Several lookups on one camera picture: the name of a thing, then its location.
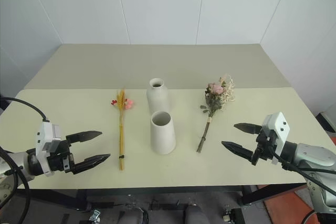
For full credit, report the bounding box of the white conical ceramic vase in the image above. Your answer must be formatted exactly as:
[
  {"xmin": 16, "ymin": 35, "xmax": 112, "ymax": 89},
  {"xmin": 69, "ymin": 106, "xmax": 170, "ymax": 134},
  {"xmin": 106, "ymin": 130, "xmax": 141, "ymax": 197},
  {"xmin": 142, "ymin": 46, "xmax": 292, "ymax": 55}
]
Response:
[{"xmin": 150, "ymin": 111, "xmax": 177, "ymax": 155}]

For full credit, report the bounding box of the white bottle-shaped ceramic vase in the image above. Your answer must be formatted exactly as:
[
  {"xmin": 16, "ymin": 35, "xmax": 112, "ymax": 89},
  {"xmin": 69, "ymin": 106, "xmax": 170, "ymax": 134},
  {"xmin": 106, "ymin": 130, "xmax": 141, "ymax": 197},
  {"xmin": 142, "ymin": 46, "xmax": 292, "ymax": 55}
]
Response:
[{"xmin": 145, "ymin": 77, "xmax": 170, "ymax": 115}]

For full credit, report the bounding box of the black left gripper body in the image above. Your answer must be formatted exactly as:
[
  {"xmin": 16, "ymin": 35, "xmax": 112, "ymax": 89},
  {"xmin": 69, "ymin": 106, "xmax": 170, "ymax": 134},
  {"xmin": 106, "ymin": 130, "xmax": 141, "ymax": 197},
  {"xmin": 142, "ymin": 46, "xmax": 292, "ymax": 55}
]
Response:
[{"xmin": 47, "ymin": 140, "xmax": 76, "ymax": 175}]

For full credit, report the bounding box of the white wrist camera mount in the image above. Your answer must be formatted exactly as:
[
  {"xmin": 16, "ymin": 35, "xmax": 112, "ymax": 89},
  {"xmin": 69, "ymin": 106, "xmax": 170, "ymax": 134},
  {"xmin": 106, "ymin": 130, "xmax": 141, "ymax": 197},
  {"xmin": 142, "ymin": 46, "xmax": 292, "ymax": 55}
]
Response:
[
  {"xmin": 262, "ymin": 111, "xmax": 290, "ymax": 166},
  {"xmin": 35, "ymin": 120, "xmax": 64, "ymax": 177}
]

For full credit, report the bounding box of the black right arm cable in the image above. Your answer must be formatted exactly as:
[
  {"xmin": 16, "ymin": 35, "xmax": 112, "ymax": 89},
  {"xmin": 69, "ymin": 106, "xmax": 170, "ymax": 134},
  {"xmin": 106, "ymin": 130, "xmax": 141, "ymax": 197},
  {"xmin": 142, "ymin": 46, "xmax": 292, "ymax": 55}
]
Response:
[{"xmin": 272, "ymin": 153, "xmax": 336, "ymax": 198}]

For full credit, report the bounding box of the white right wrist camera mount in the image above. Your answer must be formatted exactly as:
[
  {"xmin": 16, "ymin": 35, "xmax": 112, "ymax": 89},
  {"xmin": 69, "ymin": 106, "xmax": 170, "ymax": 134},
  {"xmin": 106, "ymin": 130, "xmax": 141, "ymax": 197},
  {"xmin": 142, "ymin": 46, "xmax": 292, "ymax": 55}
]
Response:
[{"xmin": 262, "ymin": 111, "xmax": 290, "ymax": 166}]

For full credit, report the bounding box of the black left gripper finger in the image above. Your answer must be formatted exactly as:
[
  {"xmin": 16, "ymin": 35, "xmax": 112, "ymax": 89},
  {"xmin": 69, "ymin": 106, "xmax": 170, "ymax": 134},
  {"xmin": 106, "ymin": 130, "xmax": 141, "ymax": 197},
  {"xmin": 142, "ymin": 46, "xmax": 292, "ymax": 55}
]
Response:
[
  {"xmin": 71, "ymin": 153, "xmax": 112, "ymax": 175},
  {"xmin": 66, "ymin": 130, "xmax": 103, "ymax": 146}
]

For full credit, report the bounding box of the red floor mat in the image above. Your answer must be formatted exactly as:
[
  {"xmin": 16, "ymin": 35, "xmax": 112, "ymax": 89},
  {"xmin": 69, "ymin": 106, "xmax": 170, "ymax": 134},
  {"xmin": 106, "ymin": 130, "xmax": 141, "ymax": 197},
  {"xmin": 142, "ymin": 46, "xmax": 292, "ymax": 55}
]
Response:
[{"xmin": 262, "ymin": 184, "xmax": 320, "ymax": 224}]

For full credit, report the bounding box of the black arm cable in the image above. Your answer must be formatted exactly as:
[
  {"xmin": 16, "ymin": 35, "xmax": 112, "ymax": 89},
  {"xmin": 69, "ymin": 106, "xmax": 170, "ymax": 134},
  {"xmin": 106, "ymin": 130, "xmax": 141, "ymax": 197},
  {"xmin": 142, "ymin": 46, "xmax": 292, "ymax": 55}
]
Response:
[
  {"xmin": 272, "ymin": 153, "xmax": 336, "ymax": 198},
  {"xmin": 0, "ymin": 97, "xmax": 49, "ymax": 123}
]

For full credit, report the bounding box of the silver caster wheel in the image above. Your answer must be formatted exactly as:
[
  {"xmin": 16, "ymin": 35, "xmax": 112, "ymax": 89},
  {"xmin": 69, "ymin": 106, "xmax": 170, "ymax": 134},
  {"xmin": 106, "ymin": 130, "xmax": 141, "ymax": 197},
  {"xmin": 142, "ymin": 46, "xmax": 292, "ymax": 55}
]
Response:
[
  {"xmin": 222, "ymin": 207, "xmax": 244, "ymax": 222},
  {"xmin": 88, "ymin": 209, "xmax": 102, "ymax": 222}
]

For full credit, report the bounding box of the yellow wheat dried flower bunch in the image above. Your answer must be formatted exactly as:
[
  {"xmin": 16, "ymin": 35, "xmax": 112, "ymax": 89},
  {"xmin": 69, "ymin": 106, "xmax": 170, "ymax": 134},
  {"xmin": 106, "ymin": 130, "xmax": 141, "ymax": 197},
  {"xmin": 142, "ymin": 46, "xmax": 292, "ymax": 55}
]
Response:
[{"xmin": 110, "ymin": 88, "xmax": 135, "ymax": 171}]

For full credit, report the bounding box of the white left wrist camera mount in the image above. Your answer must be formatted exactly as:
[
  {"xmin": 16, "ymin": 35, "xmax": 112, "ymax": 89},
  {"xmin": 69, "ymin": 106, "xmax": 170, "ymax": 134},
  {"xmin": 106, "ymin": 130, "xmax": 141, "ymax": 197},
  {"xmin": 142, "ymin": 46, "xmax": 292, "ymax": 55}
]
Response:
[{"xmin": 35, "ymin": 120, "xmax": 64, "ymax": 177}]

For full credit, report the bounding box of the black metal table frame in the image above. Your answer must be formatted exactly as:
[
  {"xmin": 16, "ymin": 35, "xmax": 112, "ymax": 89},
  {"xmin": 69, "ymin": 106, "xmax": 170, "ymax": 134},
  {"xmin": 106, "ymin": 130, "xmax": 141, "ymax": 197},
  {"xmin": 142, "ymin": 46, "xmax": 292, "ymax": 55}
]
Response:
[{"xmin": 15, "ymin": 184, "xmax": 308, "ymax": 212}]

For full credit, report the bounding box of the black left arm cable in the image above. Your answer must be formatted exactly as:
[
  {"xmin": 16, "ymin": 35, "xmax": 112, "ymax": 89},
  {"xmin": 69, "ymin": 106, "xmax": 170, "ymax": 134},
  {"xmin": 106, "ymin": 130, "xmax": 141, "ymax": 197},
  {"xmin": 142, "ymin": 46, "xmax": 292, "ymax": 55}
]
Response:
[{"xmin": 0, "ymin": 97, "xmax": 49, "ymax": 123}]

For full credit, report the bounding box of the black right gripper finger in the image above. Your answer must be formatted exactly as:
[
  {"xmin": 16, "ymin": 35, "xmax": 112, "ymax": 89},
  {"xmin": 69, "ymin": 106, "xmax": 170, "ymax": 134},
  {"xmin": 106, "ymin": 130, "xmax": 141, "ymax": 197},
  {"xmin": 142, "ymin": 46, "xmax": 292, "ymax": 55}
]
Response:
[
  {"xmin": 220, "ymin": 141, "xmax": 257, "ymax": 161},
  {"xmin": 233, "ymin": 122, "xmax": 263, "ymax": 135}
]

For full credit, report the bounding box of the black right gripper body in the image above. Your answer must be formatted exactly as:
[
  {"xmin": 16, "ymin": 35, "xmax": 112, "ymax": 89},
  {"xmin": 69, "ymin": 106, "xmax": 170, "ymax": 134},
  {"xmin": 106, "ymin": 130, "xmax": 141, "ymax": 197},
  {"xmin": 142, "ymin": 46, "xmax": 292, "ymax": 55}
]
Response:
[{"xmin": 250, "ymin": 127, "xmax": 279, "ymax": 167}]

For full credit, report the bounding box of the pink rose dried bouquet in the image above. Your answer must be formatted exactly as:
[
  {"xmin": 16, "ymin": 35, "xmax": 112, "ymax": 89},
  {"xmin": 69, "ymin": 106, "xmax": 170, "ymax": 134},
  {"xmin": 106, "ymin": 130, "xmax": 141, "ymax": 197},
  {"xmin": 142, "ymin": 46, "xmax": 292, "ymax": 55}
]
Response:
[{"xmin": 196, "ymin": 73, "xmax": 236, "ymax": 154}]

